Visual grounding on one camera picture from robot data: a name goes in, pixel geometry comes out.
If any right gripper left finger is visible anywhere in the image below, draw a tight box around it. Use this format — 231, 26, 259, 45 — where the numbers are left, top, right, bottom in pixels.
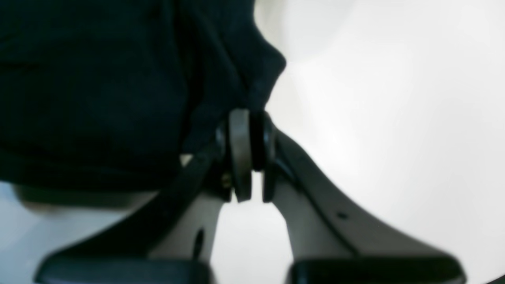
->
41, 109, 253, 269

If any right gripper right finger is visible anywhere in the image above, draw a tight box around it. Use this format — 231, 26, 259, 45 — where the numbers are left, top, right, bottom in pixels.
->
250, 112, 462, 273

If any black t-shirt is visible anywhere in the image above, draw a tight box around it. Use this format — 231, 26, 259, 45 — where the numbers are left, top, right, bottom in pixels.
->
0, 0, 286, 191

